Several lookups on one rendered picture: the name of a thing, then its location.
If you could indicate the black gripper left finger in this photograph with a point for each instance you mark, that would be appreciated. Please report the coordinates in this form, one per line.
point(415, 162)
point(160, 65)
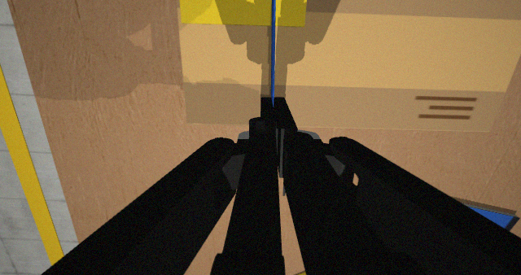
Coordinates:
point(163, 229)

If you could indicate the tan cardboard box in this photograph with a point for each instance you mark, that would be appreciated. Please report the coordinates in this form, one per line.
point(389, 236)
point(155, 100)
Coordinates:
point(429, 65)

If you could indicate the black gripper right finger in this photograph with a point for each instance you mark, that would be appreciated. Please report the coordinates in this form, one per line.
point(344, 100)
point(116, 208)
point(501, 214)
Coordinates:
point(393, 211)

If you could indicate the blue notebook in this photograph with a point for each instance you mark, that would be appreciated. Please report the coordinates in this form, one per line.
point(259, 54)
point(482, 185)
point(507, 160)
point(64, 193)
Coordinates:
point(504, 219)

